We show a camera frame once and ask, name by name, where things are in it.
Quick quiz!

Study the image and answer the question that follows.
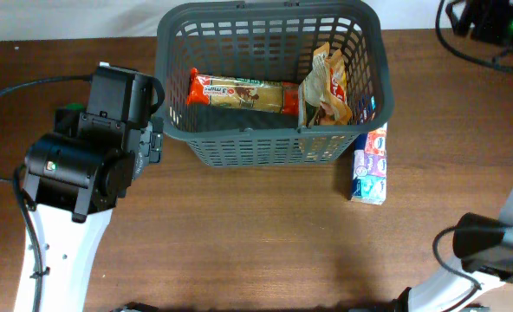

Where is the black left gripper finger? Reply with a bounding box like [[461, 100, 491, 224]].
[[149, 117, 164, 164], [133, 127, 152, 179]]

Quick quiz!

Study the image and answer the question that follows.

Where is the orange spaghetti packet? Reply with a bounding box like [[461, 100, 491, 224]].
[[185, 68, 299, 116]]

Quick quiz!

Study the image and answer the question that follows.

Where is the beige snack bag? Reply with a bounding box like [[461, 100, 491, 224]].
[[298, 42, 353, 128]]

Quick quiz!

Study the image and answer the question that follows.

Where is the blue tissue multipack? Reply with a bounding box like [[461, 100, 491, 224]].
[[350, 123, 387, 205]]

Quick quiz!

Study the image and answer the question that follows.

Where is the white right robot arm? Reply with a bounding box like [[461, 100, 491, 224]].
[[386, 1, 513, 312]]

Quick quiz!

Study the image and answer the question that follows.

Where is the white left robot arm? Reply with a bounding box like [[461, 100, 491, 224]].
[[12, 63, 166, 311]]

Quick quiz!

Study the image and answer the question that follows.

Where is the green lid jar white label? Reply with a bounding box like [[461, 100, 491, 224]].
[[65, 103, 86, 111]]

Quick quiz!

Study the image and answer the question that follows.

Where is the grey plastic basket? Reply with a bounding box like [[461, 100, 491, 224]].
[[155, 1, 394, 167]]

